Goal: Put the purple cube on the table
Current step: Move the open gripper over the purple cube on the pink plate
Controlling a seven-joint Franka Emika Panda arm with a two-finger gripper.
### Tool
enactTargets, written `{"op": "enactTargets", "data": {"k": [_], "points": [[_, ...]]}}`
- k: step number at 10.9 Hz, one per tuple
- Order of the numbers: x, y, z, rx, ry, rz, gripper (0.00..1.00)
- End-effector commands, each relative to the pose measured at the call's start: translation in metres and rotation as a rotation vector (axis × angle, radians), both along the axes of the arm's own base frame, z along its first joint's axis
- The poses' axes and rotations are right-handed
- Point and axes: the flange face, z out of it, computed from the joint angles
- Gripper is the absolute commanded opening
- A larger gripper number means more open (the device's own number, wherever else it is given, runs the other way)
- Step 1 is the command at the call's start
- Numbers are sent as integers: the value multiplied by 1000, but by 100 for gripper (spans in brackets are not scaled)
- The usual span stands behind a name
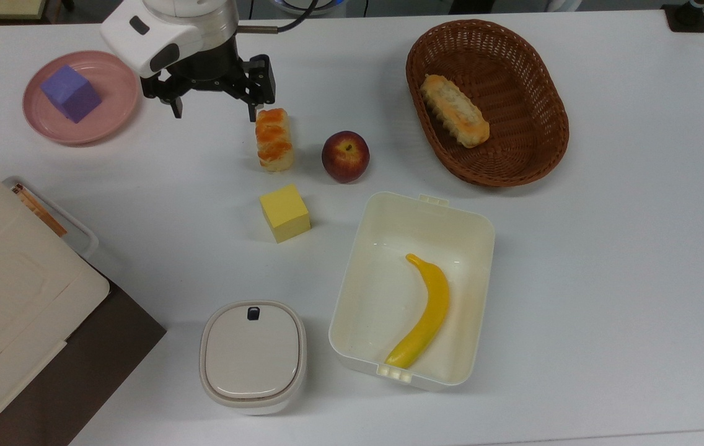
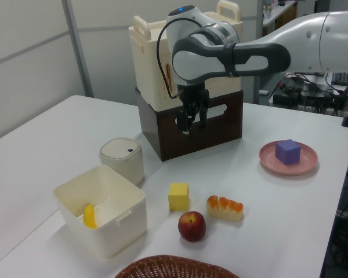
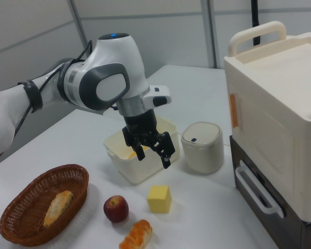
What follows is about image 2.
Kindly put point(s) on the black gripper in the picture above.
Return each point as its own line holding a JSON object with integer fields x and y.
{"x": 192, "y": 97}

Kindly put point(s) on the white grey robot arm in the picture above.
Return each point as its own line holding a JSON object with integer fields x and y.
{"x": 249, "y": 55}

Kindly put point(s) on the yellow cube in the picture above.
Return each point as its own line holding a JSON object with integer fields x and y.
{"x": 178, "y": 197}

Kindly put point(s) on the purple cube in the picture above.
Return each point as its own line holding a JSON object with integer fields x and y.
{"x": 287, "y": 152}

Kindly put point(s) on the dark brown wooden crate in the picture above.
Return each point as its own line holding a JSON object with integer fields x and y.
{"x": 217, "y": 127}

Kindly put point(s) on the white lidded canister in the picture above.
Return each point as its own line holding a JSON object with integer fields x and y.
{"x": 122, "y": 160}

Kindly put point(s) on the orange topped toy bread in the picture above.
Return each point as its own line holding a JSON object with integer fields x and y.
{"x": 224, "y": 208}

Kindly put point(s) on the pink plate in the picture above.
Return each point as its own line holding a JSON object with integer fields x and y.
{"x": 288, "y": 158}

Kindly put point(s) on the red apple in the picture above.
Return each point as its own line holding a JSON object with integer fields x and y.
{"x": 192, "y": 226}

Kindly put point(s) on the white open plastic box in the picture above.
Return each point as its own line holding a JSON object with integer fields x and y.
{"x": 104, "y": 211}

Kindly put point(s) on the white background desk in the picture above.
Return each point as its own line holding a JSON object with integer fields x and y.
{"x": 274, "y": 14}

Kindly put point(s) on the yellow banana piece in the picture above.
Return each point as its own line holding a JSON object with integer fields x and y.
{"x": 90, "y": 217}

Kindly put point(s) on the brown wicker basket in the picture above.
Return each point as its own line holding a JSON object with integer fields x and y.
{"x": 174, "y": 267}

